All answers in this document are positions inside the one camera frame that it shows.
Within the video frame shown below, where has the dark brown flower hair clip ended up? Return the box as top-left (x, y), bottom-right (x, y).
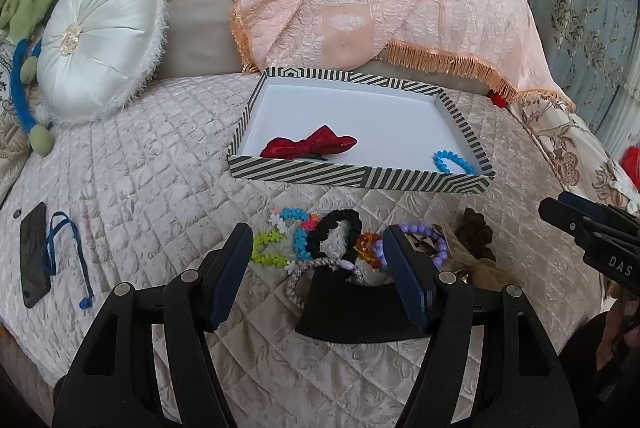
top-left (459, 207), bottom-right (496, 259)

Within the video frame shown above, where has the amber bead bracelet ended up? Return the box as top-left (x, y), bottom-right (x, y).
top-left (354, 231), bottom-right (383, 269)

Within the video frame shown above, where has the floral beige duvet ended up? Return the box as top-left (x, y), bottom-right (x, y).
top-left (505, 98), bottom-right (640, 219)

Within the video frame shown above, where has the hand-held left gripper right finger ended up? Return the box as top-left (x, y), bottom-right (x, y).
top-left (382, 224), bottom-right (576, 428)

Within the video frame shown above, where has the black fabric headband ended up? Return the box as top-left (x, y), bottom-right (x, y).
top-left (295, 271), bottom-right (436, 344)

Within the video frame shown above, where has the grey braided hair tie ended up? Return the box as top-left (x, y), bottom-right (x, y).
top-left (286, 258), bottom-right (368, 309)

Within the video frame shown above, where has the red velvet bow hair clip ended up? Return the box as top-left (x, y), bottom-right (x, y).
top-left (259, 124), bottom-right (358, 160)

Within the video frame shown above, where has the green bead bracelet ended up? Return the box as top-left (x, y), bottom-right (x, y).
top-left (251, 231), bottom-right (297, 273)

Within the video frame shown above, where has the purple bead bracelet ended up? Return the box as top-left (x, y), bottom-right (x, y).
top-left (374, 222), bottom-right (449, 267)

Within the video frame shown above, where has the blue bead bracelet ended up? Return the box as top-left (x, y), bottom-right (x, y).
top-left (433, 151), bottom-right (477, 176)

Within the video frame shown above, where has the black scrunchie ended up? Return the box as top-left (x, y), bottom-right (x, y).
top-left (306, 208), bottom-right (363, 261)

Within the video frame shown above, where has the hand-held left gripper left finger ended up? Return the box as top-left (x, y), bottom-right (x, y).
top-left (52, 222), bottom-right (255, 428)

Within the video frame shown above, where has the white round satin pillow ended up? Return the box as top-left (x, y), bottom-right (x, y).
top-left (36, 0), bottom-right (168, 125)

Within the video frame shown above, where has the person's right forearm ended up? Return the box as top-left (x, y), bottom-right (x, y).
top-left (570, 313), bottom-right (640, 428)

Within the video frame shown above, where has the person's right hand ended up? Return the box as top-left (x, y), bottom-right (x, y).
top-left (602, 295), bottom-right (640, 360)

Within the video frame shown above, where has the red cloth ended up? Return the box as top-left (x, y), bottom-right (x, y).
top-left (620, 147), bottom-right (640, 181)

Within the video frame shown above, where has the multicoloured bead bracelet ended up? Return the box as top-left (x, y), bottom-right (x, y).
top-left (268, 207), bottom-right (321, 260)

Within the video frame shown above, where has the striped cardboard box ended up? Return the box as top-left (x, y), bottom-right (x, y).
top-left (227, 66), bottom-right (497, 194)

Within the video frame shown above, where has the tan ribbon bow hair clip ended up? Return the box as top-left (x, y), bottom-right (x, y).
top-left (435, 225), bottom-right (518, 294)

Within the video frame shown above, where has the blue lanyard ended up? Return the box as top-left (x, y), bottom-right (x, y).
top-left (44, 211), bottom-right (96, 310)

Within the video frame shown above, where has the black smartphone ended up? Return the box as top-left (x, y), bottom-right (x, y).
top-left (20, 202), bottom-right (52, 309)

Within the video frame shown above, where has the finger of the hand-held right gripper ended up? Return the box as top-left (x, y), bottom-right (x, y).
top-left (539, 198), bottom-right (640, 294)
top-left (557, 191), bottom-right (640, 232)

